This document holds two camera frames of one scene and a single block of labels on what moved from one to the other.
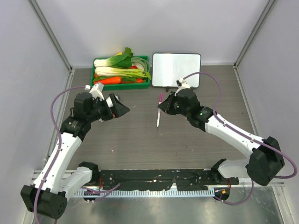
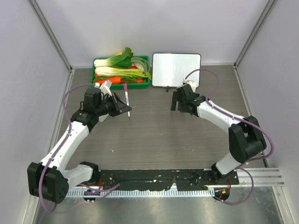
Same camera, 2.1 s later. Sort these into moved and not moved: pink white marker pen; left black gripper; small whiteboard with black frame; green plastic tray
Moved: pink white marker pen
Not moved: green plastic tray; left black gripper; small whiteboard with black frame
